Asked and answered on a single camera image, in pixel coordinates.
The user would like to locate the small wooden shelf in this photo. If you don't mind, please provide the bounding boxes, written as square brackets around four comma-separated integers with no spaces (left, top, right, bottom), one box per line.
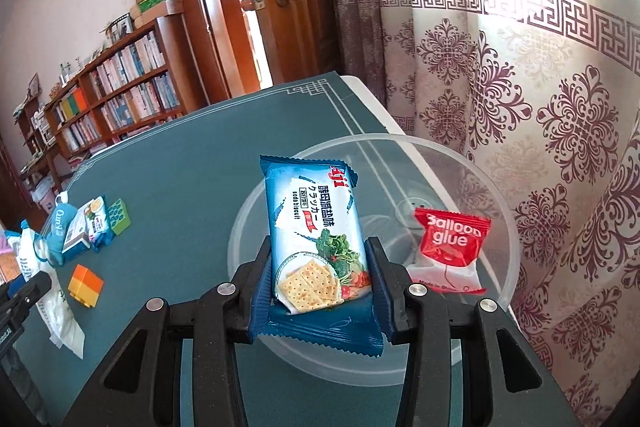
[12,92,63,208]

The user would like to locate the green building block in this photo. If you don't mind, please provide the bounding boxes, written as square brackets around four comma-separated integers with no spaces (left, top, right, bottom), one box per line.
[103,198,133,235]

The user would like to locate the clear plastic bowl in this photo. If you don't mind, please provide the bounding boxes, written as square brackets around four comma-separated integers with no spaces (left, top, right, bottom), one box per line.
[227,133,526,383]

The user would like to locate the blue cracker packet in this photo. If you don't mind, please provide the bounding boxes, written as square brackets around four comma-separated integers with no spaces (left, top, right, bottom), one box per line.
[259,155,385,360]

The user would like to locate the rows of books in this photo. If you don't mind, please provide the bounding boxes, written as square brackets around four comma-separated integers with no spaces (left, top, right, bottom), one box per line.
[52,32,181,148]

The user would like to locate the brown curtain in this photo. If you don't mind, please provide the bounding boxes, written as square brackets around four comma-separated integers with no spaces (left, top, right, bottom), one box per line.
[315,0,418,135]

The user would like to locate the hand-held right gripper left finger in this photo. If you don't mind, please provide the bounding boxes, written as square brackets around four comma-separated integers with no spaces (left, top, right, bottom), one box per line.
[60,234,281,427]

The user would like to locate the red and white glue packet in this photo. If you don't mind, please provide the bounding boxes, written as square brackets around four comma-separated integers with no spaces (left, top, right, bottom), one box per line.
[404,207,492,295]

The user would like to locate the white plastic bag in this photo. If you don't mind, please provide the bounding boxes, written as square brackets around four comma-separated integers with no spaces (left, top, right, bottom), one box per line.
[5,227,86,360]

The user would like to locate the tan cardboard box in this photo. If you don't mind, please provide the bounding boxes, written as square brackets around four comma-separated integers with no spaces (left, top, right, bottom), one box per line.
[131,2,183,28]

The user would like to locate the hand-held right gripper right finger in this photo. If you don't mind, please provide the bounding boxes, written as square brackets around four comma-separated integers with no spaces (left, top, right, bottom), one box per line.
[367,236,583,427]

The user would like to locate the framed photo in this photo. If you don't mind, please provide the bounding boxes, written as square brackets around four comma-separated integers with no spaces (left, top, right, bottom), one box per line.
[105,14,134,40]

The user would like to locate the small blue snack packet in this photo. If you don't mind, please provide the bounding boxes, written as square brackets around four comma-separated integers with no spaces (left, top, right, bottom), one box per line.
[82,196,115,253]

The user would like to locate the teal fabric pouch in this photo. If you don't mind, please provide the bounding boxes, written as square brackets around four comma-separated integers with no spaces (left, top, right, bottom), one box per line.
[44,202,78,265]

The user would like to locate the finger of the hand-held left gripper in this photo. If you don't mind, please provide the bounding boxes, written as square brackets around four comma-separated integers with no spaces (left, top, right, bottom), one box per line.
[0,304,26,358]
[0,272,53,308]

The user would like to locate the large wooden bookshelf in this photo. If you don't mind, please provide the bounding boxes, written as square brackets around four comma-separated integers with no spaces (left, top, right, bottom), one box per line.
[45,14,211,158]

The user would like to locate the white patterned curtain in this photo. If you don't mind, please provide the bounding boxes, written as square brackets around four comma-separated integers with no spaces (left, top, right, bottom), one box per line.
[395,0,640,427]

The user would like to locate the orange and yellow building block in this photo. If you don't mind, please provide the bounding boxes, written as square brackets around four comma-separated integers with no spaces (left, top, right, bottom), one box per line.
[67,263,104,306]

